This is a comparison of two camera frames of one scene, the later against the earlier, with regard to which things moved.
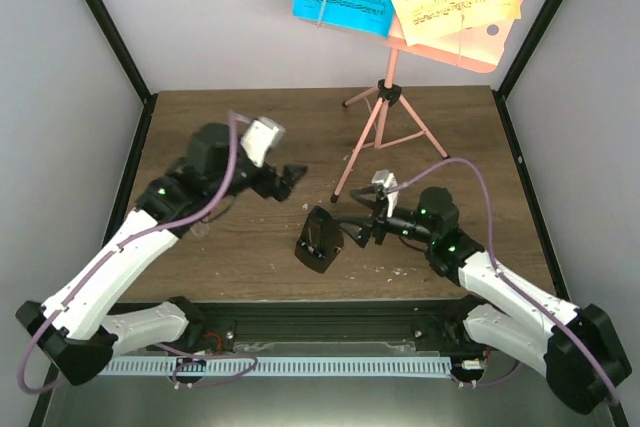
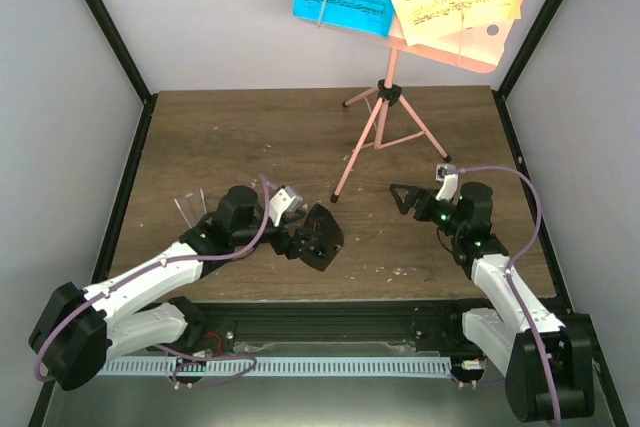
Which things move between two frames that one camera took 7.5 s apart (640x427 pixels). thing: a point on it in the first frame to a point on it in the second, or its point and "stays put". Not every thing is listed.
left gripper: (267, 188) to (293, 250)
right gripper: (377, 220) to (424, 197)
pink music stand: (483, 49) stays put
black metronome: (319, 241) stays put
